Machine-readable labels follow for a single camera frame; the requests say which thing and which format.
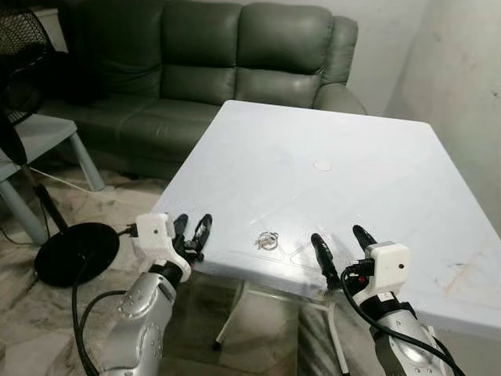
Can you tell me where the silver key bunch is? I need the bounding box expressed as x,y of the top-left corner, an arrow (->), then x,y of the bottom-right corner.
255,230 -> 281,251

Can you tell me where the white plastic square table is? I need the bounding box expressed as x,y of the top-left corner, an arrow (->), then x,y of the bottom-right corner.
153,99 -> 501,376

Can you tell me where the black standing fan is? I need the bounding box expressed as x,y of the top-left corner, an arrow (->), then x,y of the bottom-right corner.
0,8 -> 121,287

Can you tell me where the dark green leather sofa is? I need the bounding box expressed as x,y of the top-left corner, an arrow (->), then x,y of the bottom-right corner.
39,0 -> 367,178

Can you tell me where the small grey side table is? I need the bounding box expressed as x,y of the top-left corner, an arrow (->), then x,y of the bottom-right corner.
0,114 -> 106,245

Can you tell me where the white box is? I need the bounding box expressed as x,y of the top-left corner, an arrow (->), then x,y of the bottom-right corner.
34,8 -> 70,49

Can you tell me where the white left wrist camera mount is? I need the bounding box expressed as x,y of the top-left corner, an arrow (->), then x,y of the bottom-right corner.
132,212 -> 192,283

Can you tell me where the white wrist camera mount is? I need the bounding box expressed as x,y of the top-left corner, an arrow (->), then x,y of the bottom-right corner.
132,212 -> 192,283
363,242 -> 413,303

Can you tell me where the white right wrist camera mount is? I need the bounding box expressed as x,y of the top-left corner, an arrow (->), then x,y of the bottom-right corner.
363,242 -> 413,303

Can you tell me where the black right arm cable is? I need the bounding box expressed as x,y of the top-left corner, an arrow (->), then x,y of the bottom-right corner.
341,270 -> 456,376

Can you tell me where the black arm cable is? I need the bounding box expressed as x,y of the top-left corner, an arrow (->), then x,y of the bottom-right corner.
71,226 -> 140,376
341,270 -> 456,376

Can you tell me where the thin white floor cable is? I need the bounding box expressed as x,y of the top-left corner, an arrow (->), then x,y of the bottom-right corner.
31,168 -> 167,198

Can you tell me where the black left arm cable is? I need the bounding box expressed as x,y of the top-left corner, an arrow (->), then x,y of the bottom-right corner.
71,226 -> 140,376

